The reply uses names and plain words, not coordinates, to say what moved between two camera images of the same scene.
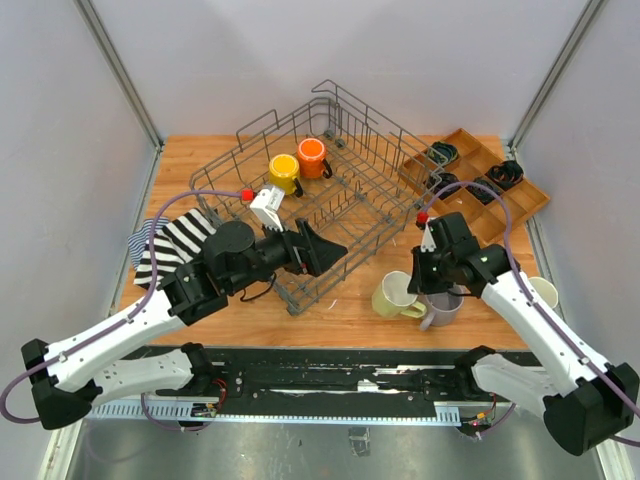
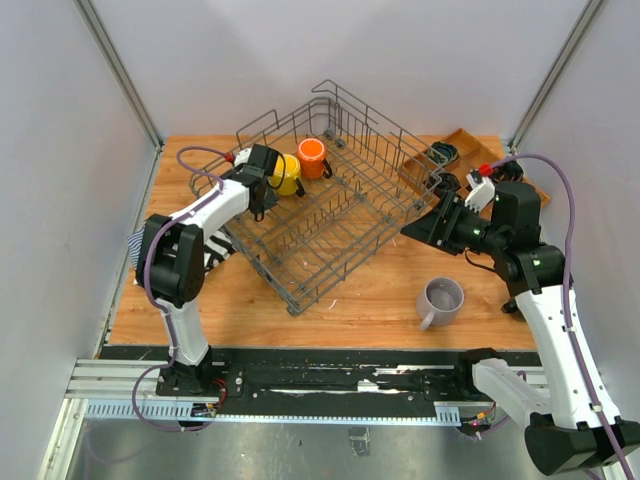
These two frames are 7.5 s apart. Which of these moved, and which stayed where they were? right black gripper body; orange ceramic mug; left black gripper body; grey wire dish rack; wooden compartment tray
Moved: right black gripper body; left black gripper body
Stayed: grey wire dish rack; wooden compartment tray; orange ceramic mug
